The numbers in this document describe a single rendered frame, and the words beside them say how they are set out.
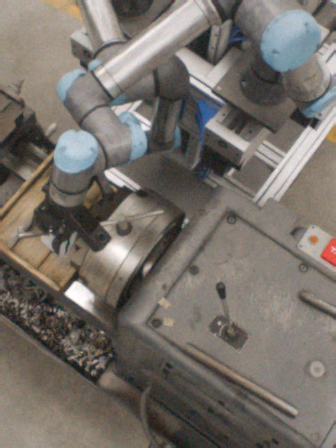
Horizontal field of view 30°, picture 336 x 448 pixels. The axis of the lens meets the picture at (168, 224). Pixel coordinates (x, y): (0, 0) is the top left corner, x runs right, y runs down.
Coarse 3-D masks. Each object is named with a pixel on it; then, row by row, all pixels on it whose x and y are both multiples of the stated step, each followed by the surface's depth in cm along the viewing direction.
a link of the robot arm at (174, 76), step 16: (176, 64) 151; (160, 80) 149; (176, 80) 152; (160, 96) 155; (176, 96) 158; (160, 112) 169; (176, 112) 170; (160, 128) 178; (176, 128) 190; (160, 144) 187; (176, 144) 190
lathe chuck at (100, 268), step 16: (128, 208) 155; (144, 208) 156; (160, 208) 158; (144, 224) 153; (112, 240) 152; (128, 240) 152; (96, 256) 154; (112, 256) 152; (80, 272) 158; (96, 272) 155; (112, 272) 153; (96, 288) 159
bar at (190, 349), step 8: (192, 352) 138; (200, 352) 139; (200, 360) 138; (208, 360) 138; (216, 360) 138; (216, 368) 138; (224, 368) 138; (232, 376) 137; (240, 376) 137; (240, 384) 137; (248, 384) 137; (256, 384) 137; (256, 392) 136; (264, 392) 136; (272, 400) 136; (280, 400) 136; (280, 408) 136; (288, 408) 135; (296, 408) 136
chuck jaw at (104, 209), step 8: (120, 192) 161; (128, 192) 161; (136, 192) 160; (144, 192) 162; (104, 200) 163; (112, 200) 163; (120, 200) 161; (96, 208) 165; (104, 208) 164; (112, 208) 163; (104, 216) 165
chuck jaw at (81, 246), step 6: (78, 240) 164; (78, 246) 164; (84, 246) 163; (78, 252) 162; (84, 252) 162; (72, 258) 161; (78, 258) 161; (72, 264) 162; (78, 264) 161; (78, 270) 163; (84, 276) 160; (84, 282) 163
